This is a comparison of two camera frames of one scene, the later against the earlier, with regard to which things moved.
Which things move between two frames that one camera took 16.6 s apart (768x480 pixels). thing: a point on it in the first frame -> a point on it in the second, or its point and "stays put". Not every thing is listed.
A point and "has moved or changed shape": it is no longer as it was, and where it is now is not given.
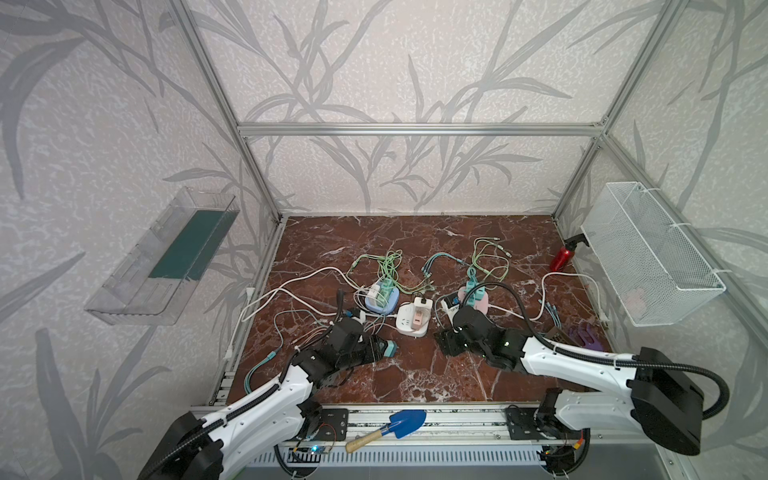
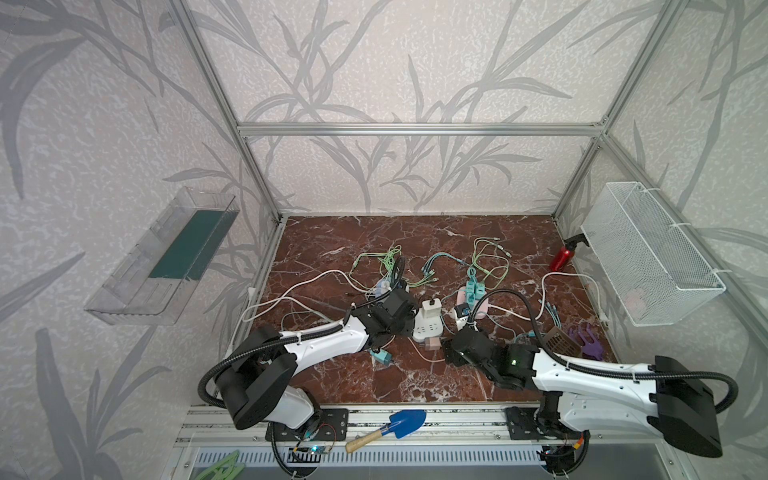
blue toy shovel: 403,423 stays put
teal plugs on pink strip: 473,292 stays put
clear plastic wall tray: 150,286 stays put
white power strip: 404,316 has moved or changed shape
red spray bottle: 564,254 stays put
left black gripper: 369,346 -> 399,298
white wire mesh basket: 657,274 stays put
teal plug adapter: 390,350 has moved or changed shape
